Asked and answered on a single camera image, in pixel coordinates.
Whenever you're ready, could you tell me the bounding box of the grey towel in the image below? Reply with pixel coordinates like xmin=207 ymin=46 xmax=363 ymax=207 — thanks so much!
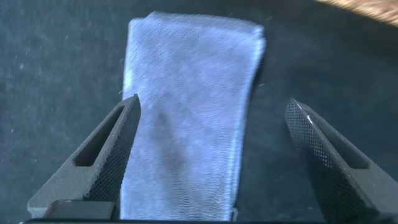
xmin=119 ymin=11 xmax=267 ymax=222

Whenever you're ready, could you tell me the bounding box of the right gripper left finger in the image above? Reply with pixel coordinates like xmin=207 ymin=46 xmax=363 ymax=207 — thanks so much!
xmin=27 ymin=93 xmax=142 ymax=218

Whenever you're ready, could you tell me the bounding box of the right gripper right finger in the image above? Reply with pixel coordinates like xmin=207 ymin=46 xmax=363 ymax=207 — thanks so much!
xmin=284 ymin=98 xmax=398 ymax=222

